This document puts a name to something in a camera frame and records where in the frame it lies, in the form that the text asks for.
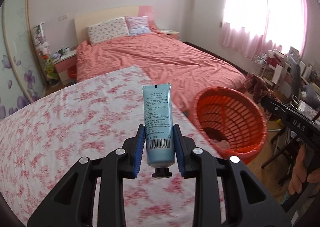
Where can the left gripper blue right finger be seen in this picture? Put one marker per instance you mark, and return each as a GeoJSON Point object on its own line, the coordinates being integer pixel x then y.
{"type": "Point", "coordinates": [179, 151]}

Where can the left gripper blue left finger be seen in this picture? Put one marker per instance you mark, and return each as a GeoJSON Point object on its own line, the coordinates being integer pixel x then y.
{"type": "Point", "coordinates": [137, 150]}

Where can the light blue cream tube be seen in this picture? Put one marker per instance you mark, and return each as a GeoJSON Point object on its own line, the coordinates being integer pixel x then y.
{"type": "Point", "coordinates": [158, 124]}

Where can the person's right hand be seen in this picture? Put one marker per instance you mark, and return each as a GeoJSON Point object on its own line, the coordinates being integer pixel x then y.
{"type": "Point", "coordinates": [299, 173]}

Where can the cluttered desk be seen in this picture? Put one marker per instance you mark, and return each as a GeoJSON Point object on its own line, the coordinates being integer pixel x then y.
{"type": "Point", "coordinates": [287, 78]}

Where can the orange plastic laundry basket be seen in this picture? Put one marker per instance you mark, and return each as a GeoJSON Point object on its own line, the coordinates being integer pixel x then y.
{"type": "Point", "coordinates": [230, 122]}

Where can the plaid clothing on chair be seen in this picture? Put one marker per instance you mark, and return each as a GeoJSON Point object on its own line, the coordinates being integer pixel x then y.
{"type": "Point", "coordinates": [257, 87]}

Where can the salmon pink duvet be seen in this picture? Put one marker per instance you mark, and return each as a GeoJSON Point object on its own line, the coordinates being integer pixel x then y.
{"type": "Point", "coordinates": [164, 59]}

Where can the pink right nightstand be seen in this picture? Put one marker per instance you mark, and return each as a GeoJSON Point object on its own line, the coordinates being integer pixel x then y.
{"type": "Point", "coordinates": [170, 33]}

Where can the pink nightstand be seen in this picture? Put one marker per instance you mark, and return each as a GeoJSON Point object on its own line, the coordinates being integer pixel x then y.
{"type": "Point", "coordinates": [63, 64]}
{"type": "Point", "coordinates": [170, 33]}

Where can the pink left nightstand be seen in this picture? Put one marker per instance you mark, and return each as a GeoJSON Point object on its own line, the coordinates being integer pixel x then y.
{"type": "Point", "coordinates": [63, 64]}

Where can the white mug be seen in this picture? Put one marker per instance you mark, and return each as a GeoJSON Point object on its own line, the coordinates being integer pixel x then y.
{"type": "Point", "coordinates": [65, 51]}

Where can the floral white pillow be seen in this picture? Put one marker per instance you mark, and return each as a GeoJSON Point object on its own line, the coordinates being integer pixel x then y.
{"type": "Point", "coordinates": [107, 30]}

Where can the green frog plush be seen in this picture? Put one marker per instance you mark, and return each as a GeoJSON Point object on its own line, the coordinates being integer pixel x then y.
{"type": "Point", "coordinates": [50, 70]}

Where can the pink striped pillow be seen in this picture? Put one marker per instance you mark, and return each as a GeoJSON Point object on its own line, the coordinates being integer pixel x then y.
{"type": "Point", "coordinates": [138, 25]}

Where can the pink window curtain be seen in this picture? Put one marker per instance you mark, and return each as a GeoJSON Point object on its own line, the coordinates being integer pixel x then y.
{"type": "Point", "coordinates": [253, 27]}

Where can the floral sliding wardrobe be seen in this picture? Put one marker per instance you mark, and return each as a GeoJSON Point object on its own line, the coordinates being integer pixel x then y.
{"type": "Point", "coordinates": [22, 81]}

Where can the beige pink headboard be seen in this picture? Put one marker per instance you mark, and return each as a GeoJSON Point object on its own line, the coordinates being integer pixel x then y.
{"type": "Point", "coordinates": [81, 22]}

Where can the clear tube of plush toys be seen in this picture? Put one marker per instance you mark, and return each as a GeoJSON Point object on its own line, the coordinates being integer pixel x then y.
{"type": "Point", "coordinates": [42, 50]}

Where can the white wire rack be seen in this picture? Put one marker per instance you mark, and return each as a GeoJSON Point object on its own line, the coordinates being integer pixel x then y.
{"type": "Point", "coordinates": [259, 67]}

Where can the white wall socket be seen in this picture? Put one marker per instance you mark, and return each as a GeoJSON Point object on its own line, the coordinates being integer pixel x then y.
{"type": "Point", "coordinates": [63, 17]}

